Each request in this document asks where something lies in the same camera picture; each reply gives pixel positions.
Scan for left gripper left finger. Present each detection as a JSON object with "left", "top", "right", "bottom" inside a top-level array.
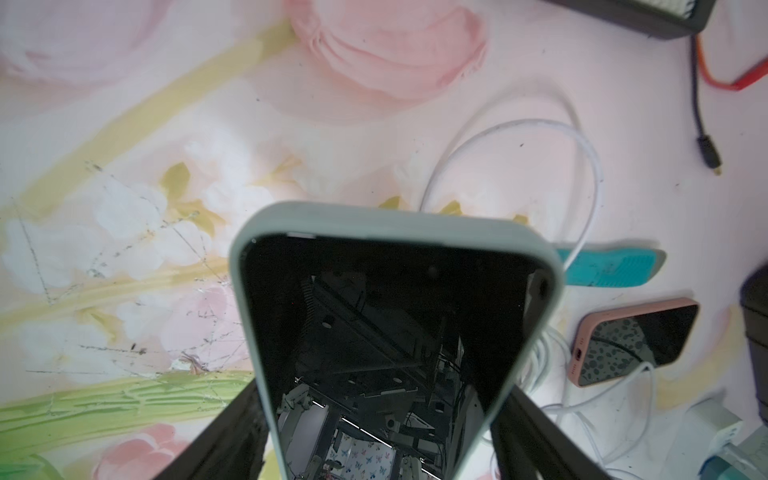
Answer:
[{"left": 155, "top": 382, "right": 269, "bottom": 480}]

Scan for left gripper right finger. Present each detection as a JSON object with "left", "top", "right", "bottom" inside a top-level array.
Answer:
[{"left": 490, "top": 387, "right": 609, "bottom": 480}]

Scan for phone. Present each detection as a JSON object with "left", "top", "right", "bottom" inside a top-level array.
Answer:
[
  {"left": 567, "top": 298, "right": 700, "bottom": 388},
  {"left": 230, "top": 202, "right": 564, "bottom": 479}
]

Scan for white charging cable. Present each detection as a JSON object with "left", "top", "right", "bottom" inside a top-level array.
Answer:
[{"left": 418, "top": 118, "right": 604, "bottom": 271}]

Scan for black banana plug lead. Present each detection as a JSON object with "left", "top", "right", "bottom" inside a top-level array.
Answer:
[{"left": 689, "top": 36, "right": 722, "bottom": 176}]

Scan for red banana plug lead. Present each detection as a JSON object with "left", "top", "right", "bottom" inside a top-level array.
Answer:
[{"left": 694, "top": 34, "right": 768, "bottom": 92}]

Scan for black charging board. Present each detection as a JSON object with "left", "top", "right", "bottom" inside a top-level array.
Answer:
[{"left": 553, "top": 0, "right": 716, "bottom": 40}]

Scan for white teal charger adapters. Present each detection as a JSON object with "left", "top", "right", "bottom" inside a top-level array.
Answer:
[{"left": 684, "top": 399, "right": 767, "bottom": 479}]

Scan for teal handheld tool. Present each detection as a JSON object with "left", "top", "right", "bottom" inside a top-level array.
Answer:
[{"left": 565, "top": 248, "right": 667, "bottom": 288}]

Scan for black toolbox yellow handle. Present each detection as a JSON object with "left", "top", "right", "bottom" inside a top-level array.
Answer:
[{"left": 740, "top": 264, "right": 768, "bottom": 424}]

